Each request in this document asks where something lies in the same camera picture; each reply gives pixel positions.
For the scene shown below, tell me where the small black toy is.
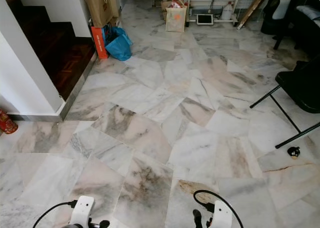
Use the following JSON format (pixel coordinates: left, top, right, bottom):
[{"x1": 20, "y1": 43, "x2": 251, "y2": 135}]
[{"x1": 287, "y1": 146, "x2": 301, "y2": 158}]

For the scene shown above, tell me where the dark wooden staircase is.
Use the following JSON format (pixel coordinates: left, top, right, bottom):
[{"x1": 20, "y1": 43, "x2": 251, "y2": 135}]
[{"x1": 2, "y1": 0, "x2": 97, "y2": 101}]

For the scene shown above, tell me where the black couch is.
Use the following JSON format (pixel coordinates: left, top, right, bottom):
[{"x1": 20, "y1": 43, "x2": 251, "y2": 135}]
[{"x1": 291, "y1": 0, "x2": 320, "y2": 56}]

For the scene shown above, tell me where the orange box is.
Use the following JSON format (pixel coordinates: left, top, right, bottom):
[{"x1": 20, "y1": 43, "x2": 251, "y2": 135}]
[{"x1": 91, "y1": 26, "x2": 109, "y2": 60}]

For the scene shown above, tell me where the large brown paper bag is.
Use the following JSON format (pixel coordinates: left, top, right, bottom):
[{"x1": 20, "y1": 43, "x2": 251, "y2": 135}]
[{"x1": 83, "y1": 0, "x2": 121, "y2": 28}]

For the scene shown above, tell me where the white plastic jug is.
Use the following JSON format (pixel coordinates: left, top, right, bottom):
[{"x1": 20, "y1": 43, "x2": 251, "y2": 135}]
[{"x1": 221, "y1": 1, "x2": 236, "y2": 22}]

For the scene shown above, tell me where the blue plastic bag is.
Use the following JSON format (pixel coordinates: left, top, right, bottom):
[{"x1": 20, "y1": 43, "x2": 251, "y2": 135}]
[{"x1": 104, "y1": 26, "x2": 133, "y2": 62}]

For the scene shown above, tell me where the red tin can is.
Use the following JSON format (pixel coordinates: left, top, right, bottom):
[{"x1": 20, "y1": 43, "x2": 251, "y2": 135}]
[{"x1": 0, "y1": 109, "x2": 19, "y2": 135}]

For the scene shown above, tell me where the black folding chair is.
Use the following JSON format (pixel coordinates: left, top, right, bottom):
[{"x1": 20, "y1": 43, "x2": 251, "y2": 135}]
[{"x1": 250, "y1": 58, "x2": 320, "y2": 149}]

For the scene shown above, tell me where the wooden plank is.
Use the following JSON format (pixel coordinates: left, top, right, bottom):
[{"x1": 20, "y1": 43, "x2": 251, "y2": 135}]
[{"x1": 236, "y1": 0, "x2": 274, "y2": 30}]

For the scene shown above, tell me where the beige paper bag orange print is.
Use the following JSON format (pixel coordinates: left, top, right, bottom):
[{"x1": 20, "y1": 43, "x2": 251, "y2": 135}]
[{"x1": 165, "y1": 5, "x2": 188, "y2": 33}]

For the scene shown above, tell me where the white framed tablet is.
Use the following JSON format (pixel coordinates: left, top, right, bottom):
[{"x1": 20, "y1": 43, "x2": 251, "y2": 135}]
[{"x1": 196, "y1": 13, "x2": 215, "y2": 26}]

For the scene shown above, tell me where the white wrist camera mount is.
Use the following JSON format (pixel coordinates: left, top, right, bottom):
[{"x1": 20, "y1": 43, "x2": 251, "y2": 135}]
[
  {"x1": 71, "y1": 195, "x2": 96, "y2": 228},
  {"x1": 212, "y1": 200, "x2": 233, "y2": 228}
]

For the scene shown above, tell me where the white metal rack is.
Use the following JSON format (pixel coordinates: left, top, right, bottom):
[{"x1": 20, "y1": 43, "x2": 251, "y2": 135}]
[{"x1": 185, "y1": 0, "x2": 243, "y2": 25}]

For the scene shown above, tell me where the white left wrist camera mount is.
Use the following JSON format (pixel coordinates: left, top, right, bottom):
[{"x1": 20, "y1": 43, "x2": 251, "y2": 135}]
[{"x1": 71, "y1": 195, "x2": 96, "y2": 228}]

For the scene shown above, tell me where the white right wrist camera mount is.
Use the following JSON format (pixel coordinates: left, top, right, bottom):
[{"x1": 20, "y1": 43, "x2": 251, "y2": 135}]
[{"x1": 212, "y1": 200, "x2": 233, "y2": 228}]

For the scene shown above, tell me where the black office chair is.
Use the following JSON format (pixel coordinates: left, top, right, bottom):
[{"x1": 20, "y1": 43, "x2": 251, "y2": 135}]
[{"x1": 260, "y1": 0, "x2": 297, "y2": 50}]

